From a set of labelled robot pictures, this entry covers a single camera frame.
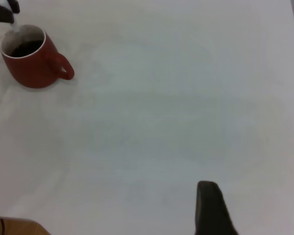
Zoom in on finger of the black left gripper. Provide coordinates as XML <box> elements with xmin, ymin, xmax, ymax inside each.
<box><xmin>9</xmin><ymin>0</ymin><xmax>21</xmax><ymax>14</ymax></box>
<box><xmin>0</xmin><ymin>4</ymin><xmax>15</xmax><ymax>24</ymax></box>

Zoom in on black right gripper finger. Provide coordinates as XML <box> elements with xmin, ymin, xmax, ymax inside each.
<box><xmin>193</xmin><ymin>181</ymin><xmax>239</xmax><ymax>235</ymax></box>

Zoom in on light blue handled metal spoon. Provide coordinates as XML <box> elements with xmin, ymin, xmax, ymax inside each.
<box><xmin>0</xmin><ymin>0</ymin><xmax>20</xmax><ymax>34</ymax></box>

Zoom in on red ceramic coffee mug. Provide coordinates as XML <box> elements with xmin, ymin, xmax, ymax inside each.
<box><xmin>0</xmin><ymin>23</ymin><xmax>75</xmax><ymax>89</ymax></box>

